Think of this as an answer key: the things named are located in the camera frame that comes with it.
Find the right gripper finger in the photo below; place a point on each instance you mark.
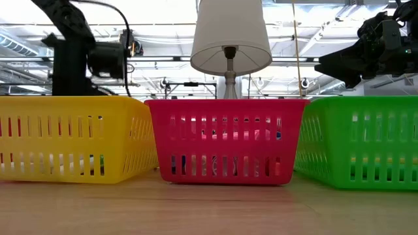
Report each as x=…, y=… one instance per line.
x=349, y=75
x=349, y=58

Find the thin green whiteboard marker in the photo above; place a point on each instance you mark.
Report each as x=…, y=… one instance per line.
x=102, y=164

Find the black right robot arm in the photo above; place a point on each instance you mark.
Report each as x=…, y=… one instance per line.
x=409, y=13

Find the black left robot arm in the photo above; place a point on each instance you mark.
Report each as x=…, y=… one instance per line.
x=70, y=65

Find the green plastic basket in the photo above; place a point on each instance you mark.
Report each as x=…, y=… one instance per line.
x=359, y=104

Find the silver lamp white shade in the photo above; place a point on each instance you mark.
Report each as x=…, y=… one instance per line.
x=230, y=32

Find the yellow plastic basket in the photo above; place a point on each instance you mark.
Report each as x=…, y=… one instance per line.
x=65, y=106

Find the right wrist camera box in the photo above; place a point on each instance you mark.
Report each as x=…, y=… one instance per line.
x=390, y=34

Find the black frame stand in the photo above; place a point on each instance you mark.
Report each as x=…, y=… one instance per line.
x=191, y=84

